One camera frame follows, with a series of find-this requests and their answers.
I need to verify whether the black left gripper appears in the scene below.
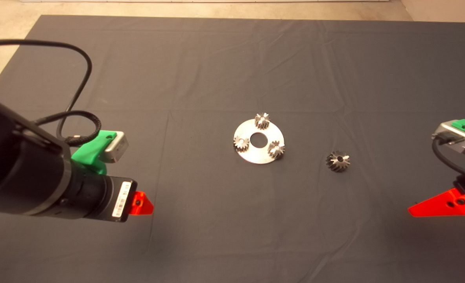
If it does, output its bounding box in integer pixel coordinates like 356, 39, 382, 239
101, 176, 155, 223

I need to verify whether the large steel gear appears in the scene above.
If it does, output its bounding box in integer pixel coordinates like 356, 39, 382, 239
326, 151, 351, 173

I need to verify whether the small steel gear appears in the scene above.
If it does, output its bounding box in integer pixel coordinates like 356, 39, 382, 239
268, 141, 286, 160
255, 113, 271, 130
233, 136, 250, 153

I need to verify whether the dark grey table cloth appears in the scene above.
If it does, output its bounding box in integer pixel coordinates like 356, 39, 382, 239
0, 15, 465, 283

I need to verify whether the round metal plate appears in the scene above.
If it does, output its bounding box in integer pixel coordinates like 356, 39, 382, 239
234, 119, 285, 165

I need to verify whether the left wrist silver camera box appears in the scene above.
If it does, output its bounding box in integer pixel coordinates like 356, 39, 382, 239
99, 132, 129, 164

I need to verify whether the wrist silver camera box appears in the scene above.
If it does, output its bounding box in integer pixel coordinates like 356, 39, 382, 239
99, 132, 129, 164
432, 122, 465, 154

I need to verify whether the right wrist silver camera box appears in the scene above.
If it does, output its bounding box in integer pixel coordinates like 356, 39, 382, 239
432, 122, 465, 154

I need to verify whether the left wrist green camera mount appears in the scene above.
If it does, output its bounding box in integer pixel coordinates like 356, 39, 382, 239
71, 130, 118, 175

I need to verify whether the left braided black arm cable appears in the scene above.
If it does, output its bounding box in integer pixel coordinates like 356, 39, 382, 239
34, 110, 101, 147

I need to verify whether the left thin black camera cable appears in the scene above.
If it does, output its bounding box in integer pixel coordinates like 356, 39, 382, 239
0, 39, 92, 139

